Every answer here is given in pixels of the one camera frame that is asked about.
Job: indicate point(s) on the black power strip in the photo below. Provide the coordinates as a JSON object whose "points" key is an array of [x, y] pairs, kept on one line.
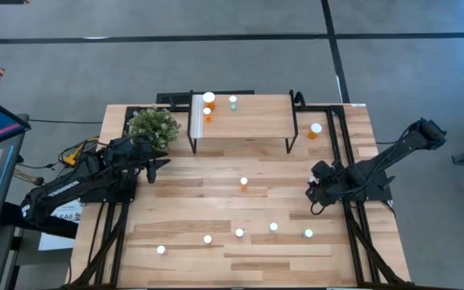
{"points": [[173, 98]]}

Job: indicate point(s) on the large orange pill bottle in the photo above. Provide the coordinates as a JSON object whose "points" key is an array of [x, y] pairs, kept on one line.
{"points": [[208, 97], [316, 128]]}

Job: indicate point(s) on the black mounting bracket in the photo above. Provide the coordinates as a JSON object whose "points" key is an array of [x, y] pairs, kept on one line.
{"points": [[298, 98]]}

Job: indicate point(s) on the white paper sheet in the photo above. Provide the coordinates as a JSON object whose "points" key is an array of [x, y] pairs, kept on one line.
{"points": [[55, 241]]}

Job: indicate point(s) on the black aluminium mounting frame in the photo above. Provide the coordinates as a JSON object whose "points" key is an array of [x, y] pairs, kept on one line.
{"points": [[330, 121]]}

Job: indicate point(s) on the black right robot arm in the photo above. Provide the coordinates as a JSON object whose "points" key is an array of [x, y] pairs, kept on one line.
{"points": [[393, 155]]}

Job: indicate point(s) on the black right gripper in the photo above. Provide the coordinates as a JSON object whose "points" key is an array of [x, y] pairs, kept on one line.
{"points": [[330, 181]]}

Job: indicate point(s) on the small orange pill bottle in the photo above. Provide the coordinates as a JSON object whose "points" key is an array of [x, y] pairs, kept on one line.
{"points": [[207, 110], [207, 239], [243, 181]]}

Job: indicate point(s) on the black support beam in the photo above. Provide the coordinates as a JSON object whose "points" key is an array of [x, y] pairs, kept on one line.
{"points": [[63, 230]]}

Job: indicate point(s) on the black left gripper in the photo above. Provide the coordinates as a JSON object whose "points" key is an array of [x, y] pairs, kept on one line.
{"points": [[145, 155]]}

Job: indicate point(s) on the green pill bottle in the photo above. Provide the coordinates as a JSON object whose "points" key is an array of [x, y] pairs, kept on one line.
{"points": [[233, 98], [273, 226], [307, 233]]}

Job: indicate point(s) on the green potted plant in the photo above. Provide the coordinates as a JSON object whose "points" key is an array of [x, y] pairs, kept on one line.
{"points": [[153, 127]]}

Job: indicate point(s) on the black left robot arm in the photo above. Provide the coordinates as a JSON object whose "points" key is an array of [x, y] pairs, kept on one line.
{"points": [[63, 189]]}

